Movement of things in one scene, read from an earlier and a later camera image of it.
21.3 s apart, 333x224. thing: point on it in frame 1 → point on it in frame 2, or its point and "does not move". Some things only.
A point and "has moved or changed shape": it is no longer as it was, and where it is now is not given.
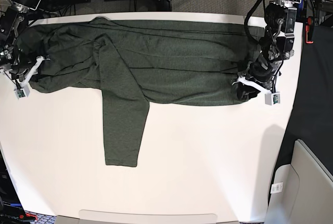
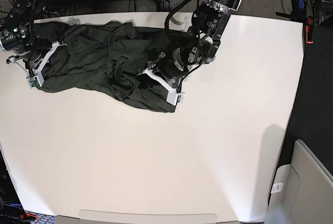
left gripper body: [17, 61] → [31, 51]
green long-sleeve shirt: [134, 63] has moved or changed shape
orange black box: [11, 211] does not move
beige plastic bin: [301, 192] does not move
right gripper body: [263, 70] → [175, 63]
